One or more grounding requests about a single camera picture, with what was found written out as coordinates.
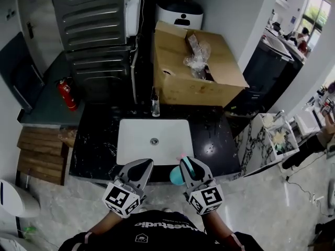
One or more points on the red fire extinguisher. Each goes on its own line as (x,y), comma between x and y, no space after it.
(67,93)

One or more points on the white power strip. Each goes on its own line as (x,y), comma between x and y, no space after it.
(318,199)

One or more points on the white round-top appliance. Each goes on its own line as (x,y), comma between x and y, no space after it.
(179,12)

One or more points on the dark grey washing machine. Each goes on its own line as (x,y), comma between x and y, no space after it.
(99,72)

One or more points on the white basin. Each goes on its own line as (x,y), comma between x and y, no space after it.
(308,121)

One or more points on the person's left forearm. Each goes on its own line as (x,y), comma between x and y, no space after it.
(107,222)

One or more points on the chrome vanity faucet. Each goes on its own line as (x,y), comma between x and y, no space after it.
(279,115)

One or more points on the white marble vanity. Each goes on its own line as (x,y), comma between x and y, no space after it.
(251,148)

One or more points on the metal sink drain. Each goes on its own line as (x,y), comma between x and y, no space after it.
(154,141)

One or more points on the small green object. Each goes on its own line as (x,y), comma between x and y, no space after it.
(30,230)

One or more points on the white rounded bin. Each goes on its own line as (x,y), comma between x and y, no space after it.
(18,200)

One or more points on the window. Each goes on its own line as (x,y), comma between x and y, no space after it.
(316,12)

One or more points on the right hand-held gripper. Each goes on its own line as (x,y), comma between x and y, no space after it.
(206,197)

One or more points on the white door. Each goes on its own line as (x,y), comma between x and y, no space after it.
(43,14)

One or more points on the person's black shirt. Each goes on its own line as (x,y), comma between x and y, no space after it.
(157,231)

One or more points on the white rectangular sink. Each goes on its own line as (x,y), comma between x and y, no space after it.
(136,140)

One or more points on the black marble counter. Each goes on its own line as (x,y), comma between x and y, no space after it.
(94,145)

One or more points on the stack of wooden planks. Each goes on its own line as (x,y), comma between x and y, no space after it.
(39,153)

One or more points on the black cabinet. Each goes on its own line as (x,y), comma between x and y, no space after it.
(269,77)

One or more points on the person's right forearm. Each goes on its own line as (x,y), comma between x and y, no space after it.
(216,223)

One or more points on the silver washing machine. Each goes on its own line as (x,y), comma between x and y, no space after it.
(91,14)

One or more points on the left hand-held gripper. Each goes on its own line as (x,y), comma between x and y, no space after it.
(120,197)

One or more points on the large cardboard box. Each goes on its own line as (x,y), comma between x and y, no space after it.
(183,85)

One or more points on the clear plastic wrap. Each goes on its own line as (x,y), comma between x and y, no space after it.
(197,54)

